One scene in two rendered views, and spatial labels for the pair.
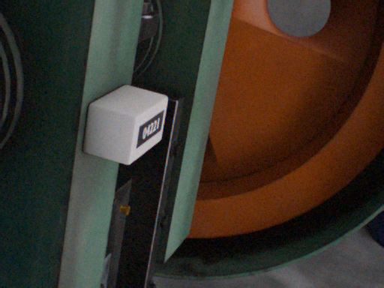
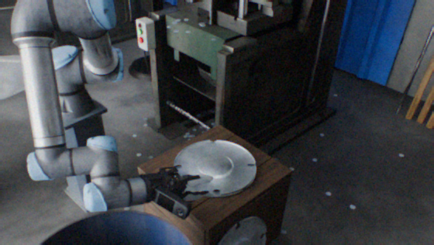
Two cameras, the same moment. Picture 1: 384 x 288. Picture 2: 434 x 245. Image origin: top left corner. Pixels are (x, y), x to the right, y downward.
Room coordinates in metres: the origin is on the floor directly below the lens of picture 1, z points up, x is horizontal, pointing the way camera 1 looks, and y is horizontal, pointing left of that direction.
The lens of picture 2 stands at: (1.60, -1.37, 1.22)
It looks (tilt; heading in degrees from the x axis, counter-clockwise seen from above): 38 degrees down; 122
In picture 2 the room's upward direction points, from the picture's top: 1 degrees clockwise
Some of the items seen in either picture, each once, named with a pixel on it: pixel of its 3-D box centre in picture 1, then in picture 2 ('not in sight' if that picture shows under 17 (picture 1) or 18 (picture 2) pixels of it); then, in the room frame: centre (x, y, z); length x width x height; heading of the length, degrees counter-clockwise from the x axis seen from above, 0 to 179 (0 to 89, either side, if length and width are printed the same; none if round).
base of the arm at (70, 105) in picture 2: not in sight; (70, 96); (0.52, -0.61, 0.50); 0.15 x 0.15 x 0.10
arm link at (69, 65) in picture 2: not in sight; (65, 67); (0.52, -0.61, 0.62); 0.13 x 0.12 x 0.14; 45
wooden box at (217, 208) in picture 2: not in sight; (213, 202); (1.10, -0.51, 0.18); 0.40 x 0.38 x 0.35; 75
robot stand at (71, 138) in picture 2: not in sight; (84, 153); (0.52, -0.61, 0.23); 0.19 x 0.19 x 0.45; 79
